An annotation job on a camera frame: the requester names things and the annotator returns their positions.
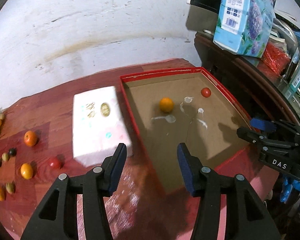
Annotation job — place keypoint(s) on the red mesh bag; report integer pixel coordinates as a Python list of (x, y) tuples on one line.
[(275, 59)]

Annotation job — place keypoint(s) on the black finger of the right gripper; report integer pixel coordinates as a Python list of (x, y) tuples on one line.
[(274, 126), (257, 138)]

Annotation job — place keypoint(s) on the yellow-orange citrus fruit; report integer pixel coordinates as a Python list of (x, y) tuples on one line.
[(26, 171)]

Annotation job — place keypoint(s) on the small orange kumquat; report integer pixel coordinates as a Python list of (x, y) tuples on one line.
[(2, 194)]

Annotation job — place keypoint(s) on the red cherry tomato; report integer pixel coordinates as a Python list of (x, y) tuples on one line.
[(54, 163), (206, 92)]

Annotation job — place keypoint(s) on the small orange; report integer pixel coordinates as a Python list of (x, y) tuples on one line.
[(166, 105)]

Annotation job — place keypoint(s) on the red cardboard tray box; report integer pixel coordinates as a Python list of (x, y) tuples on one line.
[(206, 125)]

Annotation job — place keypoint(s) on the dark wooden cabinet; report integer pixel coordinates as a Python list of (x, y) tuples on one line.
[(255, 86)]

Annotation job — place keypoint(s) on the pink table mat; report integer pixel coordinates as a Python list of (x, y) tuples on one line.
[(242, 179)]

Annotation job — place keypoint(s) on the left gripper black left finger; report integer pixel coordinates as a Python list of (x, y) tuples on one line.
[(56, 215)]

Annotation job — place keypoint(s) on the blue floral tissue package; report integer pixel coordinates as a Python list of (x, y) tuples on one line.
[(244, 26)]

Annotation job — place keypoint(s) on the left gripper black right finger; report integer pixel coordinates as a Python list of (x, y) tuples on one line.
[(222, 199)]

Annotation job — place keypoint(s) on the large orange tangerine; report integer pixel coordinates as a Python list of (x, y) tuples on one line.
[(30, 138)]

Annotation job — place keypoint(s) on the white tissue pack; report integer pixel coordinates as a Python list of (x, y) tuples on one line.
[(97, 126)]

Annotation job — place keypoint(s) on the green-brown longan fruit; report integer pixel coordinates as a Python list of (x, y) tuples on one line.
[(10, 188), (5, 157)]

